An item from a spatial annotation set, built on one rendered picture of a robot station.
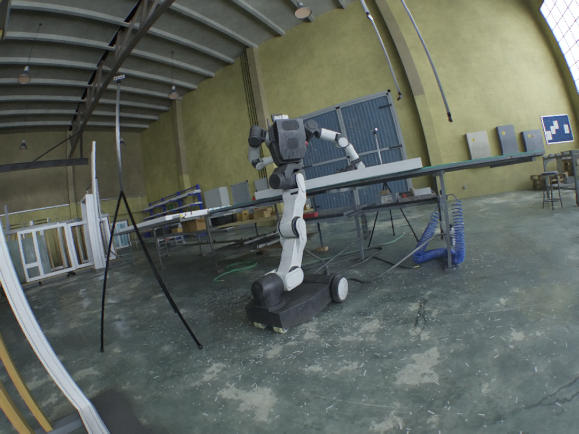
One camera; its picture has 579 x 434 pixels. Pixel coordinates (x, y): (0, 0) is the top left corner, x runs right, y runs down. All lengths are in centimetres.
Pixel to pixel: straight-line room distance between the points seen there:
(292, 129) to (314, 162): 749
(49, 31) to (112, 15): 257
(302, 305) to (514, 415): 126
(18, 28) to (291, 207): 1097
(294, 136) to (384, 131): 696
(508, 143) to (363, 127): 504
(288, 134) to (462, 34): 901
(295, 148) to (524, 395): 186
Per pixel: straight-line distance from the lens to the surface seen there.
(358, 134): 877
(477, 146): 850
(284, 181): 169
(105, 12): 1029
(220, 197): 1155
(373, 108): 884
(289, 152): 173
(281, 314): 145
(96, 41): 1138
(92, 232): 734
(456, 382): 110
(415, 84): 860
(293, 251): 168
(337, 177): 192
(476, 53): 982
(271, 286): 148
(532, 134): 926
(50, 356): 120
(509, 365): 120
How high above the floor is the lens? 77
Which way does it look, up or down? 3 degrees down
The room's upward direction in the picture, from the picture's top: 10 degrees counter-clockwise
